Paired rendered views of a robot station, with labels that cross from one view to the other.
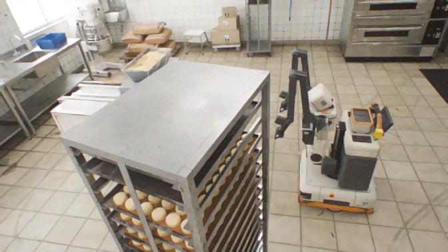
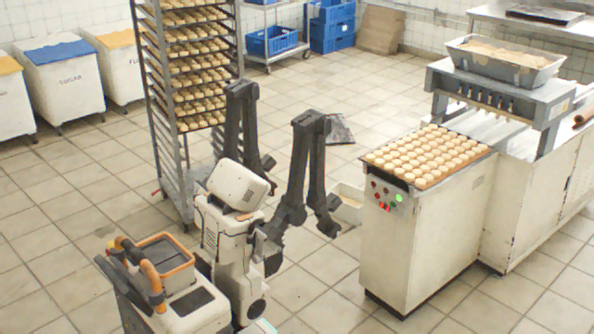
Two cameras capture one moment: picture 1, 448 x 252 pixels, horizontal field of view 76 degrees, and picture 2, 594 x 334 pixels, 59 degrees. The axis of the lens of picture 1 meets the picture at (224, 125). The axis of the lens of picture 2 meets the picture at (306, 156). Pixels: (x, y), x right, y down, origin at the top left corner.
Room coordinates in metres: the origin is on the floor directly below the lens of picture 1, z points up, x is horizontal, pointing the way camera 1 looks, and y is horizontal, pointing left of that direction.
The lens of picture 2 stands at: (3.17, -2.20, 2.20)
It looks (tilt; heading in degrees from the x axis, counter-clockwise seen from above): 29 degrees down; 121
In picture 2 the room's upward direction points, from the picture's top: straight up
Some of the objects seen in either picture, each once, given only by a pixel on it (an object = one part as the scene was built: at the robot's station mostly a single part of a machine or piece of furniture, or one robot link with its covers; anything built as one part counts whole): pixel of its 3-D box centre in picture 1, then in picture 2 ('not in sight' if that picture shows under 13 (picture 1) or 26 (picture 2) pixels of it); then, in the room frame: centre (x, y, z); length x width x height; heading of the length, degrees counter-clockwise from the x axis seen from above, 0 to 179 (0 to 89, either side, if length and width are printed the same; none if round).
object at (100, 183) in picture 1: (150, 137); not in sight; (1.00, 0.33, 1.59); 0.64 x 0.03 x 0.03; 150
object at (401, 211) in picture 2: not in sight; (387, 197); (2.42, -0.16, 0.77); 0.24 x 0.04 x 0.14; 162
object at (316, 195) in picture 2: (294, 74); (316, 164); (2.31, -0.67, 1.18); 0.11 x 0.06 x 0.43; 162
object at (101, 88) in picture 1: (155, 91); (522, 128); (2.86, 0.73, 0.87); 2.01 x 0.03 x 0.07; 72
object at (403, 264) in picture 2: not in sight; (426, 221); (2.53, 0.19, 0.45); 0.70 x 0.34 x 0.90; 72
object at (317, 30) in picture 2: not in sight; (329, 25); (-0.10, 3.91, 0.30); 0.60 x 0.40 x 0.20; 75
